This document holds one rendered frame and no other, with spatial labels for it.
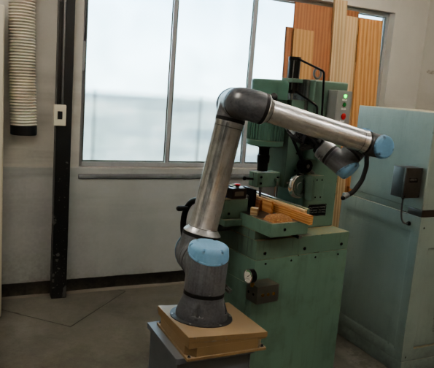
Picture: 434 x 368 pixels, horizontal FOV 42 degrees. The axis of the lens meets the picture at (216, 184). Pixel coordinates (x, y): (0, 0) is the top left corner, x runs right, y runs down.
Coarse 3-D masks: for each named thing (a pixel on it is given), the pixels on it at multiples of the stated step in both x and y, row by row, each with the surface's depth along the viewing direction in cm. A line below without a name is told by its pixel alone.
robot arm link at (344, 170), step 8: (328, 152) 228; (336, 152) 228; (344, 152) 227; (328, 160) 228; (336, 160) 226; (344, 160) 226; (352, 160) 226; (336, 168) 227; (344, 168) 225; (352, 168) 225; (344, 176) 227
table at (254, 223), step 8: (248, 208) 264; (240, 216) 256; (248, 216) 251; (256, 216) 249; (264, 216) 250; (224, 224) 250; (232, 224) 252; (240, 224) 254; (248, 224) 251; (256, 224) 246; (264, 224) 241; (272, 224) 237; (280, 224) 239; (288, 224) 242; (296, 224) 244; (304, 224) 247; (264, 232) 241; (272, 232) 238; (280, 232) 240; (288, 232) 243; (296, 232) 245; (304, 232) 248
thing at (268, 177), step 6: (252, 174) 266; (258, 174) 263; (264, 174) 265; (270, 174) 267; (276, 174) 269; (252, 180) 266; (258, 180) 264; (264, 180) 265; (270, 180) 267; (258, 186) 264; (264, 186) 266; (270, 186) 268
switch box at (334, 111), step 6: (330, 90) 266; (336, 90) 263; (330, 96) 266; (336, 96) 263; (342, 96) 264; (348, 96) 266; (330, 102) 266; (336, 102) 263; (342, 102) 265; (348, 102) 267; (330, 108) 266; (336, 108) 264; (348, 108) 267; (330, 114) 266; (336, 114) 264; (348, 114) 268; (348, 120) 269
